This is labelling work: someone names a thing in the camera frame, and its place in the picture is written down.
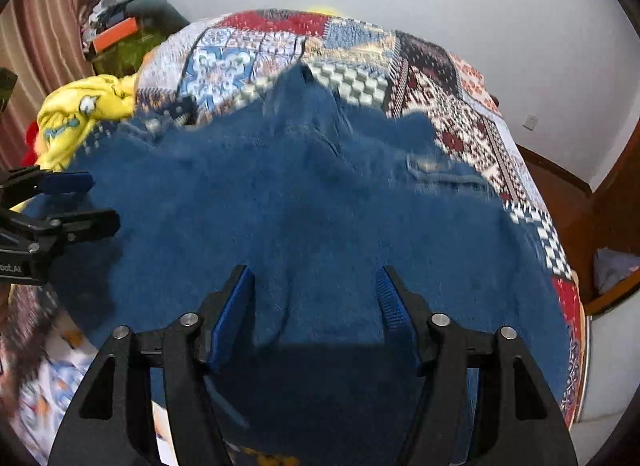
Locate white decorated wardrobe door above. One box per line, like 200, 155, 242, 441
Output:
569, 304, 640, 447

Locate patchwork patterned bedspread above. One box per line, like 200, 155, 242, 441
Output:
0, 7, 586, 466

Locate brown wooden door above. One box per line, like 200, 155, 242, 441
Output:
518, 130, 639, 315

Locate blue denim jacket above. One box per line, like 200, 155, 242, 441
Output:
26, 65, 570, 465

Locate red fluffy item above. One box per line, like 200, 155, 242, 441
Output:
21, 120, 39, 167

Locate clutter pile on cabinet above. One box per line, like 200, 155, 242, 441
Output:
80, 0, 190, 59

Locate orange box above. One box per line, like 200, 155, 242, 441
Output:
92, 17, 139, 53

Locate yellow cartoon print garment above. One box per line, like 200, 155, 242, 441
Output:
34, 74, 138, 171

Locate white wall socket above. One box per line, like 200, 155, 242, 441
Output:
523, 114, 538, 131

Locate striped brown curtain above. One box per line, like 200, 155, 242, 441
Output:
1, 0, 95, 168

